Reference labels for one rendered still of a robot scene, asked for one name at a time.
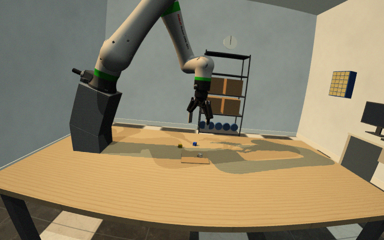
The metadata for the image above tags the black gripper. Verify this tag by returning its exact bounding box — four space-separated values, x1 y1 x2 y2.
187 91 214 131

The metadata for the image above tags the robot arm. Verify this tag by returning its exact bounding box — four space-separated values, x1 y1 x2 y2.
72 0 215 94

